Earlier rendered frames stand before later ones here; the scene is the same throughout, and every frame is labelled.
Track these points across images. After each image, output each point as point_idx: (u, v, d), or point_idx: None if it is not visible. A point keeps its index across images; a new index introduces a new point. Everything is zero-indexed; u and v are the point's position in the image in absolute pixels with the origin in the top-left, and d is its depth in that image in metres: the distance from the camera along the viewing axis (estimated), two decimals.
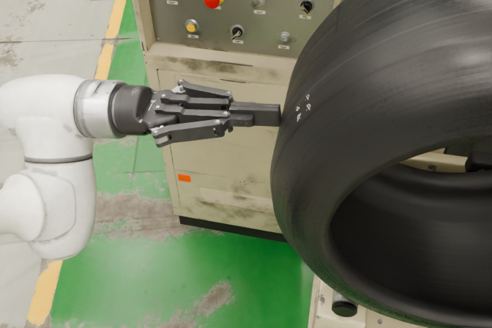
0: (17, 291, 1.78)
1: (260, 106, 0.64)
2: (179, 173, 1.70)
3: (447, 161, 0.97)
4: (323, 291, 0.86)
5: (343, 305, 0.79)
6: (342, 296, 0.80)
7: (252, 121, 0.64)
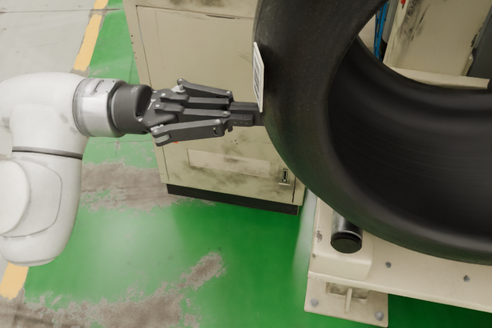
0: None
1: None
2: None
3: (467, 83, 0.83)
4: (321, 227, 0.72)
5: (358, 249, 0.66)
6: (362, 239, 0.67)
7: (252, 121, 0.64)
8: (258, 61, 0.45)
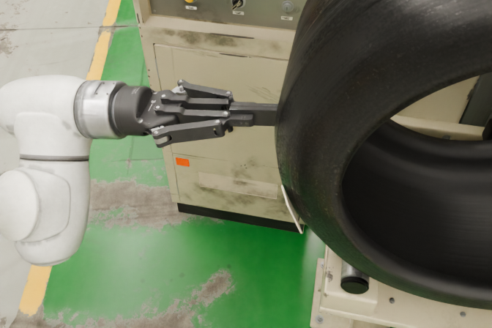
0: (9, 280, 1.71)
1: (260, 106, 0.64)
2: (177, 157, 1.64)
3: (463, 130, 0.91)
4: (331, 267, 0.80)
5: (361, 282, 0.72)
6: (361, 272, 0.73)
7: (252, 121, 0.64)
8: (285, 202, 0.60)
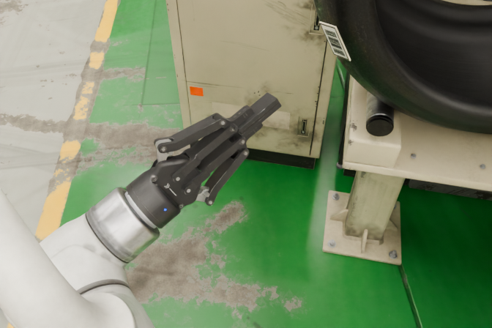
0: (25, 211, 1.73)
1: (255, 107, 0.66)
2: (191, 86, 1.66)
3: (481, 4, 0.93)
4: (355, 120, 0.82)
5: (389, 132, 0.76)
6: (392, 125, 0.77)
7: (248, 105, 0.64)
8: (331, 28, 0.64)
